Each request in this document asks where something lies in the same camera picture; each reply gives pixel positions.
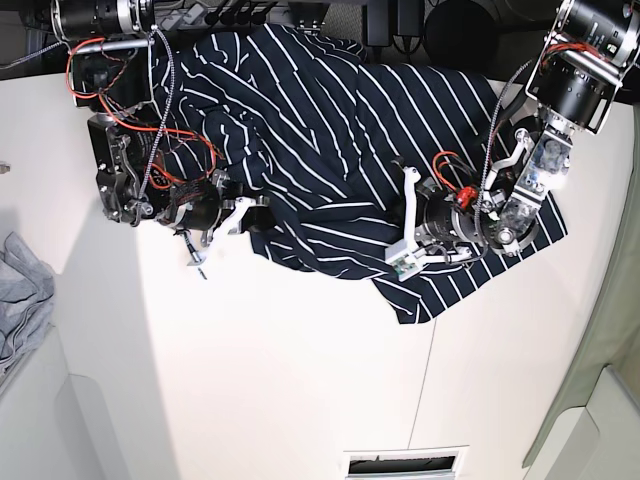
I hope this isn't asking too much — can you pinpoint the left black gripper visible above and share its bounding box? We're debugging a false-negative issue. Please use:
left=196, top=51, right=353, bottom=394
left=392, top=157, right=482, bottom=253

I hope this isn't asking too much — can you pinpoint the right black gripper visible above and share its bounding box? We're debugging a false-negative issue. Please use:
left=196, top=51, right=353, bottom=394
left=157, top=182, right=277, bottom=233

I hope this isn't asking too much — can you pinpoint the navy white striped t-shirt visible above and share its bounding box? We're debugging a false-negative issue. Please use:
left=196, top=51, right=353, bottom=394
left=149, top=22, right=570, bottom=326

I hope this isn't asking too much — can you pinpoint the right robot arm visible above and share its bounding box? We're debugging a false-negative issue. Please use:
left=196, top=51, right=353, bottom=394
left=50, top=1, right=275, bottom=246

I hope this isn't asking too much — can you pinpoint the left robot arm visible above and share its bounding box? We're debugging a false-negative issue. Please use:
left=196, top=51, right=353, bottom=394
left=385, top=1, right=639, bottom=266

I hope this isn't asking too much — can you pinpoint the white power strip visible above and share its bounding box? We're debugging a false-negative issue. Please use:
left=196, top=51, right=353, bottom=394
left=155, top=1, right=209, bottom=31

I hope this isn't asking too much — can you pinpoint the grey cloth pile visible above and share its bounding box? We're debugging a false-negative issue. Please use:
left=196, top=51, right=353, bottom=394
left=1, top=232, right=55, bottom=376

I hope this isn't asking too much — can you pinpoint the aluminium frame post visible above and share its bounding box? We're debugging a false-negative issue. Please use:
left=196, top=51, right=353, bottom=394
left=289, top=2, right=330, bottom=33

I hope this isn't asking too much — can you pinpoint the white vent slot frame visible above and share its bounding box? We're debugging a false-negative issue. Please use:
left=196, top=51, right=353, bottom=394
left=341, top=445, right=469, bottom=480

